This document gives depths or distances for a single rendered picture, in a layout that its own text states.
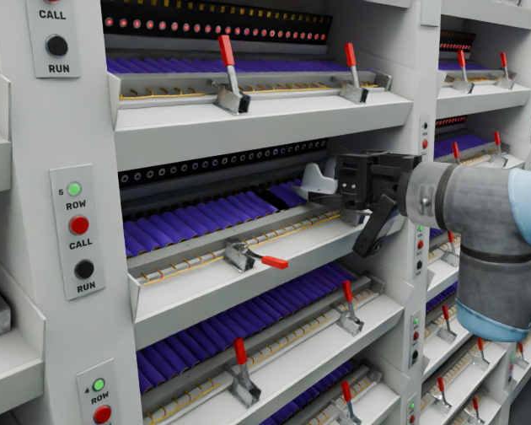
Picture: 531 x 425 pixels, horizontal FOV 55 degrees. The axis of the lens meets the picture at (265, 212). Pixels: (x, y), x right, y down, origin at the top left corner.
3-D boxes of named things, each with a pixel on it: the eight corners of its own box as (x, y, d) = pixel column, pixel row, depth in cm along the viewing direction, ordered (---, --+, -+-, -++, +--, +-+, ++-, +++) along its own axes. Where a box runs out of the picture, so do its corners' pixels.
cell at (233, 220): (213, 209, 78) (242, 230, 75) (204, 212, 77) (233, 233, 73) (215, 199, 77) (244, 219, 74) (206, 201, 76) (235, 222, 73)
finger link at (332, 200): (318, 185, 82) (368, 190, 78) (318, 196, 83) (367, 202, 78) (303, 191, 79) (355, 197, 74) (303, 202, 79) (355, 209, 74)
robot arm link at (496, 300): (560, 341, 66) (571, 250, 63) (480, 353, 64) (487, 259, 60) (512, 310, 75) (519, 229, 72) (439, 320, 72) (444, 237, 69)
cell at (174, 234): (158, 223, 71) (187, 248, 68) (147, 227, 70) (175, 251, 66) (159, 212, 70) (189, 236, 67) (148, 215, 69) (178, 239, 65)
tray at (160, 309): (400, 229, 98) (418, 185, 94) (128, 355, 55) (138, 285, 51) (321, 183, 109) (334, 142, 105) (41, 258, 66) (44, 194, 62)
